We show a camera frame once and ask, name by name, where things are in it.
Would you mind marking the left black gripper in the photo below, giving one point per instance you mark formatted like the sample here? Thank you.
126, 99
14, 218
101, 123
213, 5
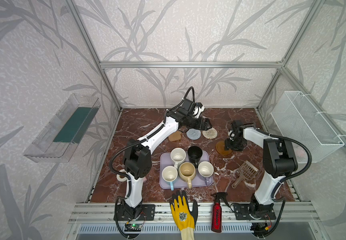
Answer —
198, 123

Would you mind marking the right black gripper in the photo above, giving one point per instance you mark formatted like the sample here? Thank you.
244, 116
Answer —
234, 141

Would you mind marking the cream woven round coaster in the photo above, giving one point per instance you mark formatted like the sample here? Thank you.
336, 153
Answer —
210, 134

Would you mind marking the grey round coaster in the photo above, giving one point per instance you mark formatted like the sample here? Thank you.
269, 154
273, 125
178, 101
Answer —
193, 134

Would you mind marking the brown wooden round coaster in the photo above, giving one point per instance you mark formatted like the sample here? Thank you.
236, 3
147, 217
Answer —
220, 148

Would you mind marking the black mug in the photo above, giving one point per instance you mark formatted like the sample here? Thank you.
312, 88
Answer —
194, 155

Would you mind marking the cork flower coaster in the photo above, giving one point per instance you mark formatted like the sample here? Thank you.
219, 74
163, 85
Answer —
176, 136

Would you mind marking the white speckled mug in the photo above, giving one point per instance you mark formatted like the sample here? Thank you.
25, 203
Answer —
178, 156

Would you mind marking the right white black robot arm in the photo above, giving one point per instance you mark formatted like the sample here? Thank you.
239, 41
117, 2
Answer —
279, 162

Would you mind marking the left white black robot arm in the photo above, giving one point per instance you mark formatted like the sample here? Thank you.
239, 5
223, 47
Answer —
134, 161

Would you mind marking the beige yellow mug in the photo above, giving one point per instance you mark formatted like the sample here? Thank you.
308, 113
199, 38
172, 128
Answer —
187, 172

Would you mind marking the pink object in basket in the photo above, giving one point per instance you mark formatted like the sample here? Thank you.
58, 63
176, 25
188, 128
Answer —
300, 153

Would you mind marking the red spray bottle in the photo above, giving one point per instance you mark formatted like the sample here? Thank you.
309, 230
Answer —
216, 225

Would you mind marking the yellow black work glove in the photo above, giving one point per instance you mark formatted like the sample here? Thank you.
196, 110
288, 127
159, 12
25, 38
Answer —
184, 218

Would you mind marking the white tape roll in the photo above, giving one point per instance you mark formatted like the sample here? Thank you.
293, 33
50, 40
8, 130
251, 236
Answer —
124, 177

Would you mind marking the green circuit board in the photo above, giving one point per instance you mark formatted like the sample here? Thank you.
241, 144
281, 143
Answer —
131, 227

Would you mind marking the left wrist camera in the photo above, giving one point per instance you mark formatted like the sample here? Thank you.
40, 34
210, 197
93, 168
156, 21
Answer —
199, 108

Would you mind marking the white mug lavender handle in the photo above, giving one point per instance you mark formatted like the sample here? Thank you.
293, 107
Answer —
206, 170

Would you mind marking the white mug blue handle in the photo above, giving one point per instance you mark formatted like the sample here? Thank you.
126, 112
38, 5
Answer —
169, 175

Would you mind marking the white wire mesh basket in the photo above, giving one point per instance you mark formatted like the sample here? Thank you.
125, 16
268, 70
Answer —
297, 118

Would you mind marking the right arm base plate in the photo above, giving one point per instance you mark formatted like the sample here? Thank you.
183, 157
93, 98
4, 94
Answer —
253, 211

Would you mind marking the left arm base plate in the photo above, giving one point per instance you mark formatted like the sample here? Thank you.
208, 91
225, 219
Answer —
142, 212

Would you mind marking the clear plastic wall bin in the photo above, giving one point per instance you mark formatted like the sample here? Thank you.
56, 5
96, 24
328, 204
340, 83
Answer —
60, 138

